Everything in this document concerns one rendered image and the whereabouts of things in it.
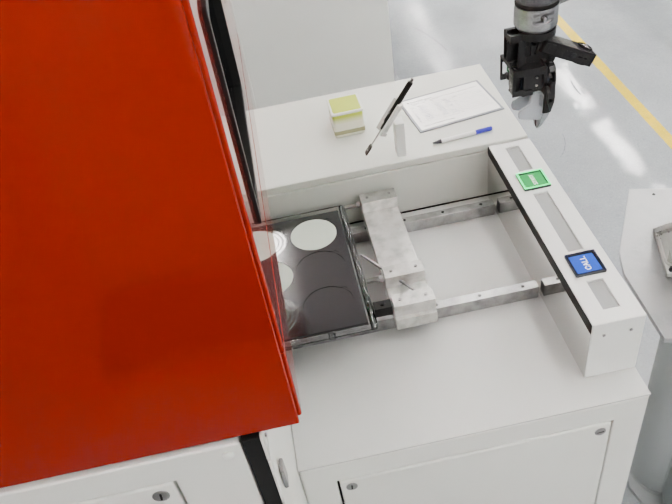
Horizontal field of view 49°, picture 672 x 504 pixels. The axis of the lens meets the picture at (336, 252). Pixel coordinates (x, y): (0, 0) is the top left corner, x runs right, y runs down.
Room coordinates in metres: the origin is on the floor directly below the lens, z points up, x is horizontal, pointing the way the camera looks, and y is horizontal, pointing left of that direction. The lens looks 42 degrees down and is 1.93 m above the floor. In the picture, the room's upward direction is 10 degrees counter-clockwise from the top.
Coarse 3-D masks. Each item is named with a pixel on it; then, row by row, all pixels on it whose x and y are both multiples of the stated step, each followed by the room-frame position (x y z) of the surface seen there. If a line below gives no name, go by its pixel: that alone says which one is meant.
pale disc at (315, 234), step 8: (304, 224) 1.25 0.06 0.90; (312, 224) 1.24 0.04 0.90; (320, 224) 1.24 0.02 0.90; (328, 224) 1.24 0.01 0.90; (296, 232) 1.23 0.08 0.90; (304, 232) 1.22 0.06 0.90; (312, 232) 1.22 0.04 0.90; (320, 232) 1.21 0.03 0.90; (328, 232) 1.21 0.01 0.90; (296, 240) 1.20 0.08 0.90; (304, 240) 1.20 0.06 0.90; (312, 240) 1.19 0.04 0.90; (320, 240) 1.19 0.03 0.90; (328, 240) 1.18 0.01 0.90; (304, 248) 1.17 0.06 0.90; (312, 248) 1.17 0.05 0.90; (320, 248) 1.16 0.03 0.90
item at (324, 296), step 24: (312, 216) 1.27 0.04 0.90; (336, 216) 1.26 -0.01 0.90; (288, 240) 1.21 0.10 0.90; (336, 240) 1.18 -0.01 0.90; (288, 264) 1.13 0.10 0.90; (312, 264) 1.12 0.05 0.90; (336, 264) 1.11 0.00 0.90; (288, 288) 1.06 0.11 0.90; (312, 288) 1.05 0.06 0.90; (336, 288) 1.04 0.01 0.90; (288, 312) 1.00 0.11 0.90; (312, 312) 0.99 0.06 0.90; (336, 312) 0.97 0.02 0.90; (360, 312) 0.96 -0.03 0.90
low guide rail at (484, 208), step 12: (468, 204) 1.28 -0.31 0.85; (480, 204) 1.27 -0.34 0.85; (492, 204) 1.26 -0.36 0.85; (420, 216) 1.27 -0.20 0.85; (432, 216) 1.26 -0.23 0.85; (444, 216) 1.26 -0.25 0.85; (456, 216) 1.26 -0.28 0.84; (468, 216) 1.26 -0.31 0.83; (480, 216) 1.26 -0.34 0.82; (360, 228) 1.26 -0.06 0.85; (408, 228) 1.25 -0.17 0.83; (420, 228) 1.25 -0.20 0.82; (360, 240) 1.25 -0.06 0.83
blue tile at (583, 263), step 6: (570, 258) 0.94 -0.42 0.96; (576, 258) 0.94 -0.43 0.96; (582, 258) 0.94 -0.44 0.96; (588, 258) 0.94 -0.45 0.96; (594, 258) 0.93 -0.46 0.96; (576, 264) 0.93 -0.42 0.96; (582, 264) 0.92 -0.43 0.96; (588, 264) 0.92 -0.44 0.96; (594, 264) 0.92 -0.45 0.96; (576, 270) 0.91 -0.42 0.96; (582, 270) 0.91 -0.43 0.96; (588, 270) 0.91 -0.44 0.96
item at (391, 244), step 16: (368, 224) 1.23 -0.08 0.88; (384, 224) 1.23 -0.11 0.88; (400, 224) 1.22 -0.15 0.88; (384, 240) 1.17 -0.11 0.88; (400, 240) 1.17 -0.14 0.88; (384, 256) 1.13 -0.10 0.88; (400, 256) 1.12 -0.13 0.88; (416, 256) 1.11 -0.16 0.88; (400, 288) 1.03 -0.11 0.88; (416, 288) 1.02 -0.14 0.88; (400, 320) 0.94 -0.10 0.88; (416, 320) 0.95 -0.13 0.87; (432, 320) 0.95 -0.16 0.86
